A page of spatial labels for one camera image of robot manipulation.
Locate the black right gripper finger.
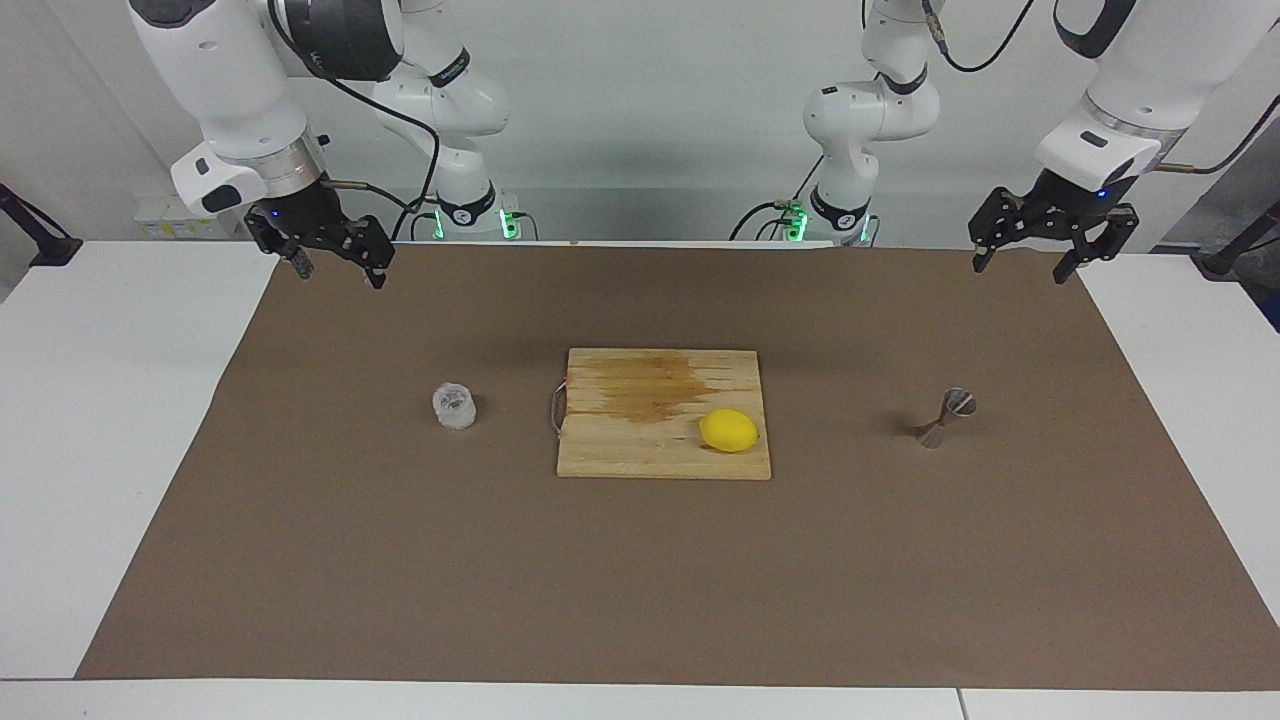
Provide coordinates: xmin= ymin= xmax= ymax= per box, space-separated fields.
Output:
xmin=245 ymin=206 xmax=316 ymax=281
xmin=340 ymin=216 xmax=393 ymax=291

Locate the black clamp stand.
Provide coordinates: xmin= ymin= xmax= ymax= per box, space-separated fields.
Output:
xmin=1198 ymin=200 xmax=1280 ymax=281
xmin=0 ymin=183 xmax=83 ymax=267

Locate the yellow lemon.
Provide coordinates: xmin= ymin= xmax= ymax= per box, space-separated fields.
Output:
xmin=698 ymin=408 xmax=760 ymax=454

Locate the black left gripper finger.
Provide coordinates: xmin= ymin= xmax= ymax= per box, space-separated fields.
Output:
xmin=1052 ymin=205 xmax=1141 ymax=286
xmin=968 ymin=187 xmax=1031 ymax=274

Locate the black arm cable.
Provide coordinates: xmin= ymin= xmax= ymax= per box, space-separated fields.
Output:
xmin=920 ymin=0 xmax=1280 ymax=176
xmin=265 ymin=0 xmax=442 ymax=241

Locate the brown table mat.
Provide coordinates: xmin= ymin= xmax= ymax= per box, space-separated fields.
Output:
xmin=75 ymin=240 xmax=1280 ymax=693

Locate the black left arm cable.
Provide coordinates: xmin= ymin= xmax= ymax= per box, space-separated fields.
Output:
xmin=920 ymin=0 xmax=1280 ymax=176

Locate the black base cable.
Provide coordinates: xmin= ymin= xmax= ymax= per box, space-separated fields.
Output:
xmin=728 ymin=150 xmax=827 ymax=242
xmin=390 ymin=195 xmax=443 ymax=242

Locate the wooden cutting board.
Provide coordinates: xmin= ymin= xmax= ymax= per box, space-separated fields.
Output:
xmin=549 ymin=347 xmax=773 ymax=482

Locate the metal double jigger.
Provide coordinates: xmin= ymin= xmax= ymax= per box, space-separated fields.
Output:
xmin=915 ymin=387 xmax=978 ymax=449

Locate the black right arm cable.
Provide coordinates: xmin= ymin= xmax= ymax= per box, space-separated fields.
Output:
xmin=265 ymin=0 xmax=442 ymax=241

